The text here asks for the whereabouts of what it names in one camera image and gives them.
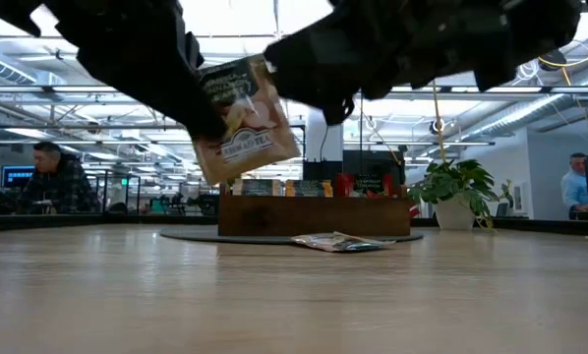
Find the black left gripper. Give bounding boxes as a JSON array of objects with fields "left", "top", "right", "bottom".
[{"left": 47, "top": 0, "right": 229, "bottom": 142}]

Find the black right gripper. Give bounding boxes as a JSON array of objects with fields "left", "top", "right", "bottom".
[{"left": 264, "top": 0, "right": 514, "bottom": 127}]

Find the orange mango tea bag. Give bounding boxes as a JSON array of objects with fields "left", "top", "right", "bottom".
[{"left": 284, "top": 179, "right": 333, "bottom": 199}]

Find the red strawberry tea bag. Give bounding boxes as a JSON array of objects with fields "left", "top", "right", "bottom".
[{"left": 333, "top": 171, "right": 394, "bottom": 199}]

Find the wooden tea organizer box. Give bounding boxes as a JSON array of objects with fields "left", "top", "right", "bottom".
[{"left": 218, "top": 182, "right": 413, "bottom": 238}]

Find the black cabinet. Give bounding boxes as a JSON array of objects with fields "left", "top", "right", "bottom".
[{"left": 302, "top": 149, "right": 407, "bottom": 187}]

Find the grey ceiling pipe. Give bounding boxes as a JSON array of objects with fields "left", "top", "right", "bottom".
[{"left": 0, "top": 122, "right": 187, "bottom": 132}]

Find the grey round woven placemat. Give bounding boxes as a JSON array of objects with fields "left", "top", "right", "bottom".
[{"left": 159, "top": 225, "right": 425, "bottom": 246}]

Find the person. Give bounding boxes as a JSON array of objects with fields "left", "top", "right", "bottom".
[
  {"left": 17, "top": 141, "right": 101, "bottom": 215},
  {"left": 560, "top": 151, "right": 588, "bottom": 221}
]

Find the green plant in white pot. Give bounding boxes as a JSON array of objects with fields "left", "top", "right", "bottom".
[{"left": 405, "top": 157, "right": 514, "bottom": 232}]

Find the blue lit monitor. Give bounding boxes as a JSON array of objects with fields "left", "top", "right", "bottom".
[{"left": 0, "top": 164, "right": 36, "bottom": 189}]

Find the framed picture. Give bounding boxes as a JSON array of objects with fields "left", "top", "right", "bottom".
[{"left": 512, "top": 182, "right": 527, "bottom": 213}]

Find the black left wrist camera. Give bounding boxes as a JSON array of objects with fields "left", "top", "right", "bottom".
[{"left": 183, "top": 31, "right": 206, "bottom": 70}]

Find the silver ceiling air duct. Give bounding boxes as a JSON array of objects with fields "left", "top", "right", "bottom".
[{"left": 0, "top": 51, "right": 39, "bottom": 85}]

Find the black ceiling cable reel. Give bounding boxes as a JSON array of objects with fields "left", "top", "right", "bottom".
[{"left": 537, "top": 48, "right": 568, "bottom": 73}]

